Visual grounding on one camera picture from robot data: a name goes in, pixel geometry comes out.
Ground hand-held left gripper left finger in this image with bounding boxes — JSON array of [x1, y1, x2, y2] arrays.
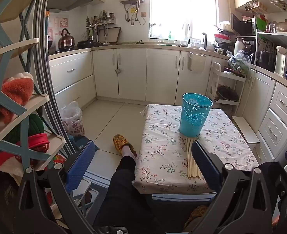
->
[[14, 140, 96, 234]]

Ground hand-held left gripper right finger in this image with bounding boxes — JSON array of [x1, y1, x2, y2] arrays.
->
[[191, 140, 287, 234]]

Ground bundle of wooden chopsticks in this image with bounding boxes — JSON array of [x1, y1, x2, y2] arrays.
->
[[186, 136, 203, 180]]

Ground teal perforated plastic basket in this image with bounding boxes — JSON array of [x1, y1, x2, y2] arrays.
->
[[179, 93, 213, 137]]

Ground blue dustpan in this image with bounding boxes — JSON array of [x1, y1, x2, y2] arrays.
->
[[73, 135, 100, 152]]

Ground floral bin with plastic bag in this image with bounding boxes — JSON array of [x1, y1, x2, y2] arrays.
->
[[60, 101, 85, 137]]

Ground yellow patterned slipper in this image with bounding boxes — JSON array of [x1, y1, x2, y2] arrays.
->
[[113, 134, 138, 159], [184, 205, 208, 230]]

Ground table with floral tablecloth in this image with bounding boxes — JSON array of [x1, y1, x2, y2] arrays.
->
[[132, 104, 259, 195]]

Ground cream panelled drawer cabinet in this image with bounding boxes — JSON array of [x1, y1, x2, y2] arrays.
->
[[241, 69, 287, 161]]

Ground red pouch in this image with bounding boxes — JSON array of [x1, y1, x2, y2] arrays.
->
[[15, 134, 50, 153]]

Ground person's leg in black trousers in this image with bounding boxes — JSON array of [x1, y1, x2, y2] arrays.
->
[[93, 145, 168, 234]]

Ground white step stool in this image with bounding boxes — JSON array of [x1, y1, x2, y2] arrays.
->
[[232, 116, 261, 144]]

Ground green round cushion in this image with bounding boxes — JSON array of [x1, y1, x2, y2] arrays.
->
[[4, 114, 45, 144]]

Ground dark pan in trolley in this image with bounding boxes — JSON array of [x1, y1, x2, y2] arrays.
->
[[214, 85, 239, 102]]

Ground teal and cream shelf rack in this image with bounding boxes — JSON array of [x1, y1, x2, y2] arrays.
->
[[0, 0, 67, 193]]

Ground cream two-drawer base cabinet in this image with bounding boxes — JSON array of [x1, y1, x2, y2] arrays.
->
[[48, 51, 96, 108]]

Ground white trolley rack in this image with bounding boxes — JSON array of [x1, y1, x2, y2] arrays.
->
[[208, 62, 246, 108]]

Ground white electric water boiler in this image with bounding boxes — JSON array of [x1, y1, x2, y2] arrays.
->
[[275, 46, 287, 76]]

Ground steel pot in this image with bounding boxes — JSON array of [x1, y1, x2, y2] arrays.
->
[[258, 51, 276, 70]]

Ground orange plush cloth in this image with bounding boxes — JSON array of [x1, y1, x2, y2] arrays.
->
[[0, 74, 34, 127]]

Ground white hanging door bin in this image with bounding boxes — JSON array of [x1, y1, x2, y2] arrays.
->
[[188, 52, 207, 73]]

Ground cream door base cabinets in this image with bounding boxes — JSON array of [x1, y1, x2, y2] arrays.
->
[[92, 47, 213, 106]]

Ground plastic bag of vegetables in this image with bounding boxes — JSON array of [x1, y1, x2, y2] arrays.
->
[[227, 50, 252, 75]]

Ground white thermos jug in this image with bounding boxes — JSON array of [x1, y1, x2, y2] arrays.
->
[[234, 38, 246, 56]]

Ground white countertop shelf unit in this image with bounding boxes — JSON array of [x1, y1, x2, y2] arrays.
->
[[254, 30, 287, 70]]

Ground black frying pan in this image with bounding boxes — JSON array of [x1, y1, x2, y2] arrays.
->
[[77, 40, 95, 49]]

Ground copper kettle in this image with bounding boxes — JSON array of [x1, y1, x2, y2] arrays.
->
[[58, 28, 76, 49]]

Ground dish rack with bowls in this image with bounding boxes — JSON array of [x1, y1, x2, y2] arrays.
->
[[214, 22, 234, 54]]

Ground chrome sink faucet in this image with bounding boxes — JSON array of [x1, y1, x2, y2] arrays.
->
[[182, 23, 193, 48]]

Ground leaning baking tray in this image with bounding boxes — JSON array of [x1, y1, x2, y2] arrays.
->
[[97, 26, 121, 45]]

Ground black microwave oven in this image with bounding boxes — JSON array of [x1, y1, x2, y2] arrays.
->
[[231, 13, 257, 36]]

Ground kitchen window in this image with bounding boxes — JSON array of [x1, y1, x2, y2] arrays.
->
[[149, 0, 218, 39]]

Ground grey sliding door frame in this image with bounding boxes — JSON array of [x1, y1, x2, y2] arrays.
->
[[34, 0, 73, 156]]

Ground blue mop handle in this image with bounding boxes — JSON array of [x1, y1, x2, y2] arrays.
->
[[45, 11, 50, 54]]

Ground red paper wall poster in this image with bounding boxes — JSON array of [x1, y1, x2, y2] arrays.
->
[[49, 17, 69, 42]]

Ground wall utensil rack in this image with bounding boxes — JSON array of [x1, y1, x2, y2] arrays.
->
[[85, 10, 117, 28]]

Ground white wire hanging rack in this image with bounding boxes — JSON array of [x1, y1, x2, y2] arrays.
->
[[244, 0, 287, 15]]

